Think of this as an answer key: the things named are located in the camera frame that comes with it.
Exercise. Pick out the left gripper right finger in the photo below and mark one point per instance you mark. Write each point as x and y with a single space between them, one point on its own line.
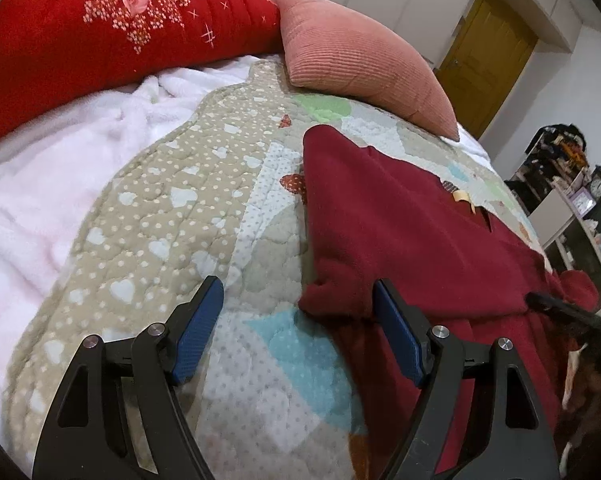
478 415

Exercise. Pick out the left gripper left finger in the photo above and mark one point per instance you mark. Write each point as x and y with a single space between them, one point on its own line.
116 414

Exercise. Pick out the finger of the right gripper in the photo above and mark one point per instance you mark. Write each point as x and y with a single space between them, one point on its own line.
563 313

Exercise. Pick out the dark red garment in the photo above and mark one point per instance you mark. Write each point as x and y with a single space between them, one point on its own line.
372 216

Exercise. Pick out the cluttered white shelf unit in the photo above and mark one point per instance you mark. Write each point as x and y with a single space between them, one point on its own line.
556 166

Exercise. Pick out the small purple clock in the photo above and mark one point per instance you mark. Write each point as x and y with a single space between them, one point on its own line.
583 201

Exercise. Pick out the patchwork heart quilt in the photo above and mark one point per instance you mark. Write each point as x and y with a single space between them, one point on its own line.
272 397

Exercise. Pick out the yellow wooden door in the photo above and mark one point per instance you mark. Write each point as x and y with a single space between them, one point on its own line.
484 62

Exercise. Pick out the white fleece blanket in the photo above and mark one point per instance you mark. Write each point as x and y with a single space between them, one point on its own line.
45 174

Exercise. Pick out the red floral comforter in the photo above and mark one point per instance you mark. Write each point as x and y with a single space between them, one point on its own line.
56 51

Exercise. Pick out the pink corduroy cushion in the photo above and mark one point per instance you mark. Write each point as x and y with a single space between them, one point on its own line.
336 50

